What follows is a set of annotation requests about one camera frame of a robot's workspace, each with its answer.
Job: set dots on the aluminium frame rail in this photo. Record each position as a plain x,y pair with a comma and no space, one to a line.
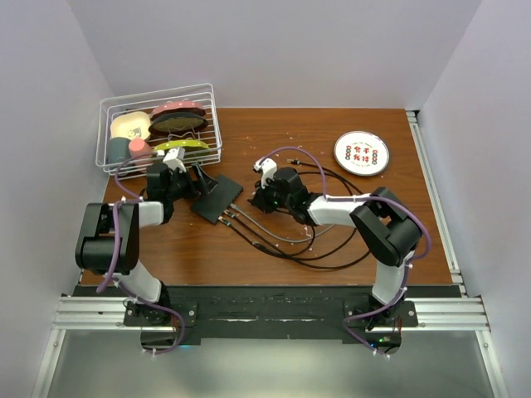
100,341

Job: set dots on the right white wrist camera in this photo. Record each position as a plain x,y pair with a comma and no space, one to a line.
267,168

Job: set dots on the red dotted plate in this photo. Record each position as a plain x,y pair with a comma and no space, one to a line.
184,105

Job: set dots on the pink cup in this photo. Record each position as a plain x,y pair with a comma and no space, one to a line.
141,154

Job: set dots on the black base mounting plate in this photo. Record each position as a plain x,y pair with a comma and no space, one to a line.
288,312

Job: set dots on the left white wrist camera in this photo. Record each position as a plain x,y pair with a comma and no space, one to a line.
173,159

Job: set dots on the dark brown round plate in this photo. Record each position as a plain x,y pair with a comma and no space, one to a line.
177,123

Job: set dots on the white wire dish rack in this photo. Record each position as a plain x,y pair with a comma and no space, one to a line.
113,107

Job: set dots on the black network switch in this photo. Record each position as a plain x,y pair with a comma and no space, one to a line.
211,206

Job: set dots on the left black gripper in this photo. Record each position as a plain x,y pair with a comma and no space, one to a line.
193,190

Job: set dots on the dark grey cup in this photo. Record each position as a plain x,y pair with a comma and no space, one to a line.
118,150

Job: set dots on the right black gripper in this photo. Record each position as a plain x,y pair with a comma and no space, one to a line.
260,199

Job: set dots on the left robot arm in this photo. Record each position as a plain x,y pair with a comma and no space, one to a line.
108,243

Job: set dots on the beige square plate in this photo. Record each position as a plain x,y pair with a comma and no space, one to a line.
132,125

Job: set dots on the white round printed plate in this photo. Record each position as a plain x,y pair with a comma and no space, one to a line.
361,153

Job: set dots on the yellow green dotted plate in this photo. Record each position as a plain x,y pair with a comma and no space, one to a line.
193,148

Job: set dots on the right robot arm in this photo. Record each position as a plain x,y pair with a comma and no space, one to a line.
394,235

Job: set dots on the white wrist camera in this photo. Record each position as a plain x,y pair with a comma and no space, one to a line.
173,159
267,168

